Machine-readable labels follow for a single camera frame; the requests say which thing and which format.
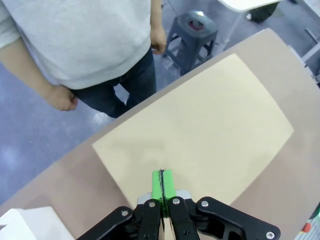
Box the person in grey sweatshirt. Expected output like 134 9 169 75
0 0 158 119

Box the tan cardboard box lid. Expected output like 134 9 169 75
91 53 295 208

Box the person's left forearm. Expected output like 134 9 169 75
149 0 164 31

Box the person's right forearm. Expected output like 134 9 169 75
0 37 55 101

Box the grey plastic stool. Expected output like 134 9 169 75
163 9 219 76

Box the white foam box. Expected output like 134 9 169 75
0 206 76 240

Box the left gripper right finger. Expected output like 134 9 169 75
162 169 281 240

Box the person's right hand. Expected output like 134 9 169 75
43 84 79 112

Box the person's left hand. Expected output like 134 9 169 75
149 25 168 56

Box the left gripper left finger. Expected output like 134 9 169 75
77 169 165 240

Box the white background table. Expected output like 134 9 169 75
217 0 281 51

